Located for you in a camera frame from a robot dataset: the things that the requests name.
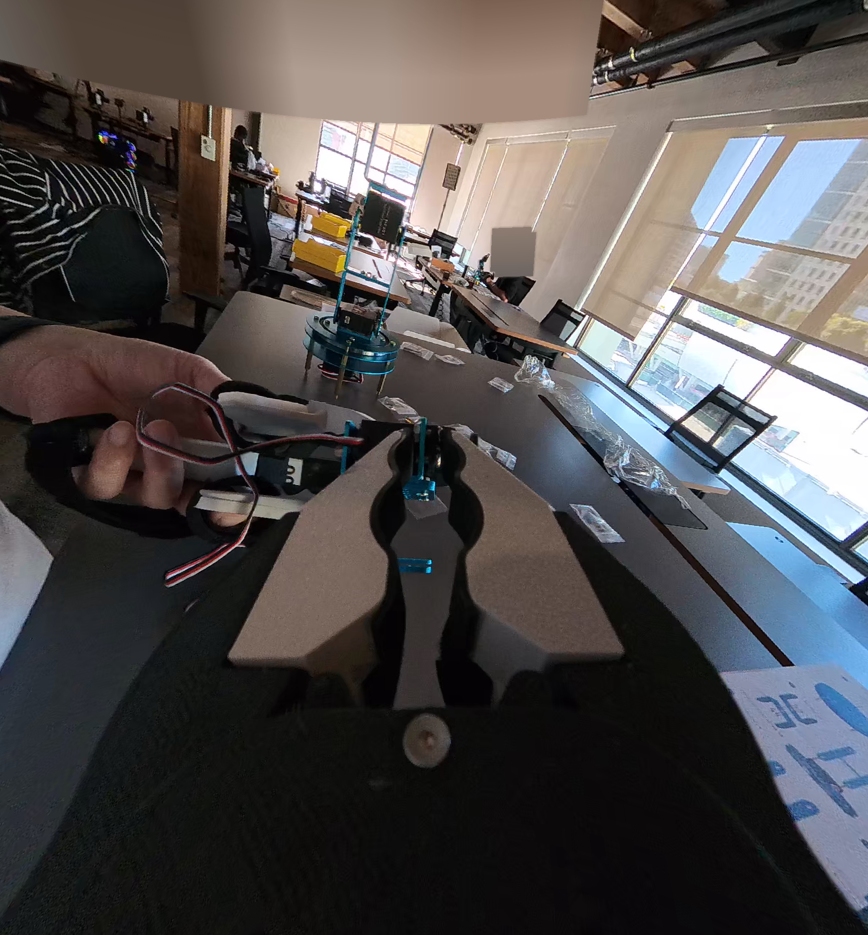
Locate black office chair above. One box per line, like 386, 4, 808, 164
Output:
32, 205, 172, 326
225, 183, 292, 297

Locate black ceiling pipes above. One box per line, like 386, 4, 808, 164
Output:
591, 0, 868, 96

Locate beige roller blind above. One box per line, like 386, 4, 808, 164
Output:
470, 130, 617, 293

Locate red white black servo cable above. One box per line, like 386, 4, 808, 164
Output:
136, 382, 368, 587

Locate large office window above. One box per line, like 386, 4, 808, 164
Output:
576, 117, 868, 578

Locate wooden pillar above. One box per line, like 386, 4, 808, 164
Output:
178, 102, 232, 297

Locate person's left hand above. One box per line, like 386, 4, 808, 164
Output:
0, 325, 254, 528

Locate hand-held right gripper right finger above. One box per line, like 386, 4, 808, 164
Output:
437, 431, 626, 708

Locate dark grey desk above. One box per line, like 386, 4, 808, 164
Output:
0, 292, 796, 935

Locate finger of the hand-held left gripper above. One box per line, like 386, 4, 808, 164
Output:
193, 451, 345, 518
217, 392, 368, 470

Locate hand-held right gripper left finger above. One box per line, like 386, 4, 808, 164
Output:
228, 430, 413, 706

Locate wooden table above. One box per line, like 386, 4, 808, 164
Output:
288, 241, 413, 308
448, 281, 581, 359

